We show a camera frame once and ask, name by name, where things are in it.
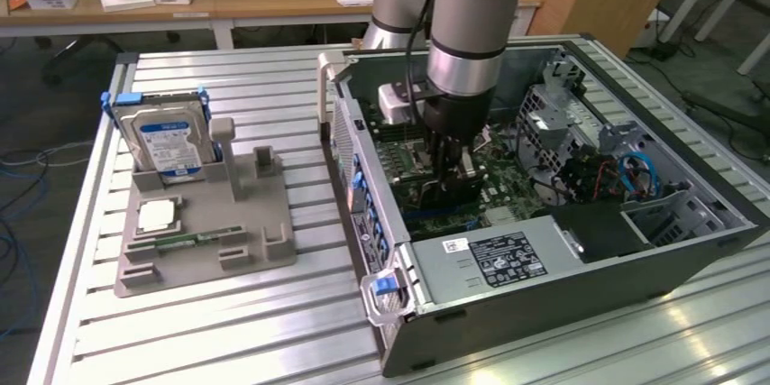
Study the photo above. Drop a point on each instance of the green graphics card black cooler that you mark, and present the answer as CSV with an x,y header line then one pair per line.
x,y
456,204

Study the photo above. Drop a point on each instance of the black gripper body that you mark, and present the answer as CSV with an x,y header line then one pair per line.
x,y
456,114

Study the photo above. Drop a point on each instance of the green RAM stick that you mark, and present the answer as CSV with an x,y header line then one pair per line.
x,y
192,239

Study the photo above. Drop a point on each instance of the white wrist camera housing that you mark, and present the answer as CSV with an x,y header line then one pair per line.
x,y
396,105

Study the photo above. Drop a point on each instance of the silver CPU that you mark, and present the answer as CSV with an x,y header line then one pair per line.
x,y
157,216

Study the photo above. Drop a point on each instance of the hard disk with blue rails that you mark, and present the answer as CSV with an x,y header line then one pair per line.
x,y
161,146

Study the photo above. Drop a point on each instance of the blue slot retainer clip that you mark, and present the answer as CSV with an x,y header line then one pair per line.
x,y
362,187
378,231
370,213
360,166
383,250

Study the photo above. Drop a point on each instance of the black office chair base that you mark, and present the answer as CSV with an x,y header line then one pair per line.
x,y
65,53

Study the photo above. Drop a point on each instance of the perforated silver disk bay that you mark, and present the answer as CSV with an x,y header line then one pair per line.
x,y
552,123

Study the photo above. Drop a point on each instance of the grey power supply unit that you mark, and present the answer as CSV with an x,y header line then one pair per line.
x,y
432,268

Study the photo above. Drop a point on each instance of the open black PC case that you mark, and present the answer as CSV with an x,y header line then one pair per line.
x,y
540,313

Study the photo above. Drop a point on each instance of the black power adapter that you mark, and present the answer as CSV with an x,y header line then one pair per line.
x,y
664,52

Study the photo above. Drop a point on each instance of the white table frame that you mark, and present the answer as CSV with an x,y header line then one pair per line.
x,y
687,4

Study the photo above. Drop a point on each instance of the white device red button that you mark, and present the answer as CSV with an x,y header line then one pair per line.
x,y
652,31

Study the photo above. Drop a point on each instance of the grey parts rack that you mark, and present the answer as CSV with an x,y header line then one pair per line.
x,y
204,213

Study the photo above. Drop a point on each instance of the metal socket cover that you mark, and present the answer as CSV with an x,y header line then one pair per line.
x,y
488,139

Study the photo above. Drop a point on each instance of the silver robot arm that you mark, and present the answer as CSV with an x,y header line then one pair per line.
x,y
468,20

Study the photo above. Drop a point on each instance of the blue case latch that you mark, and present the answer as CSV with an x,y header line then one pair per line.
x,y
384,288

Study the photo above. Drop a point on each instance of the green motherboard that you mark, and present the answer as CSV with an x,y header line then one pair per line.
x,y
504,177

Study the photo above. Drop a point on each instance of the black floor stand base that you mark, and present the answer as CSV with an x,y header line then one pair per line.
x,y
727,107

